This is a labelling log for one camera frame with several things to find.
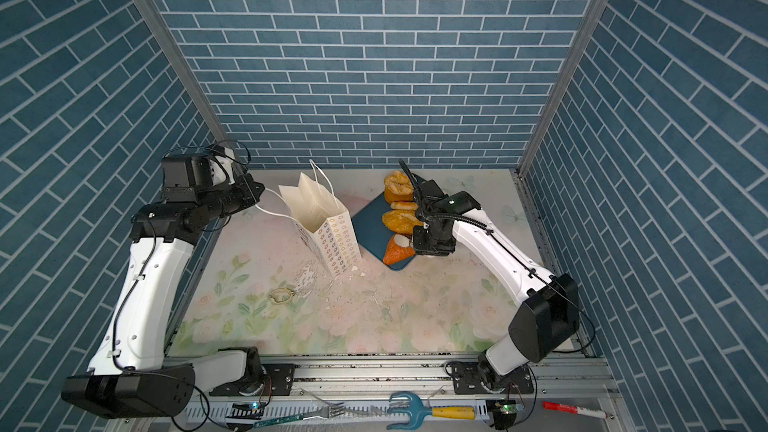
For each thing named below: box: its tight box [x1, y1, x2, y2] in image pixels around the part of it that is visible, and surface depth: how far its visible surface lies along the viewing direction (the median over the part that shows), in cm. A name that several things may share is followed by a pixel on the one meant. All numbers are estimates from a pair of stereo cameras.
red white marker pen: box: [542, 401, 614, 419], surface depth 71 cm
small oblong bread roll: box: [390, 201, 419, 210], surface depth 104 cm
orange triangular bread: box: [383, 234, 416, 265], surface depth 95 cm
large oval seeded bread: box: [381, 210, 425, 236], surface depth 101 cm
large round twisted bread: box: [384, 170, 414, 203], surface depth 107 cm
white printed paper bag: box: [278, 172, 362, 278], surface depth 84 cm
